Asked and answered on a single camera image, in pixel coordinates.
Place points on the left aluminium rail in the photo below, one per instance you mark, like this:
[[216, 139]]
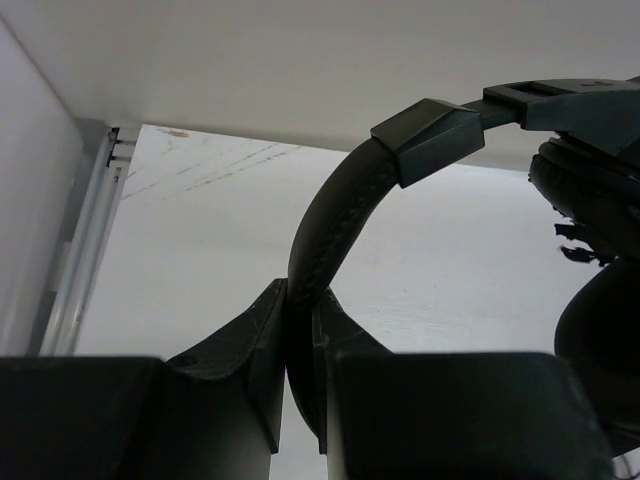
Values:
[[85, 229]]

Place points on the black headphones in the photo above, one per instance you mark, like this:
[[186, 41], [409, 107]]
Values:
[[588, 171]]

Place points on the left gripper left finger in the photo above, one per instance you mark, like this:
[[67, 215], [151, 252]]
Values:
[[211, 412]]

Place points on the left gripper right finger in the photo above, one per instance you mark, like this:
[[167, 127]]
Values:
[[481, 415]]

